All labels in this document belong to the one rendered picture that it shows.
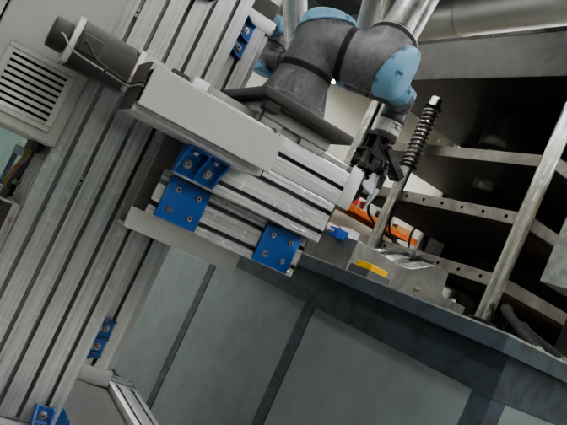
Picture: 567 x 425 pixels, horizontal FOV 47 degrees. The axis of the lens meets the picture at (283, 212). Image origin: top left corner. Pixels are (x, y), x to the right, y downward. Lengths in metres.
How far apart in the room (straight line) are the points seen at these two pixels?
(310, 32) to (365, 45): 0.12
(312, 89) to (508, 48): 1.67
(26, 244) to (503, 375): 0.98
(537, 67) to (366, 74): 1.48
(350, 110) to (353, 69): 9.30
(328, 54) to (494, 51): 1.66
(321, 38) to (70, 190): 0.60
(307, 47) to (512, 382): 0.79
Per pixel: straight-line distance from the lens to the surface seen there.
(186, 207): 1.29
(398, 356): 1.55
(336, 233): 1.85
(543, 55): 2.78
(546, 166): 2.53
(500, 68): 2.88
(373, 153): 1.87
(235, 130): 1.14
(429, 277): 2.02
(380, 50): 1.36
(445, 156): 3.02
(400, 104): 1.83
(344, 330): 1.71
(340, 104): 10.54
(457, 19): 6.85
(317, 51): 1.37
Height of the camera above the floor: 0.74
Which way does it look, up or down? 4 degrees up
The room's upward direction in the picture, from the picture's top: 24 degrees clockwise
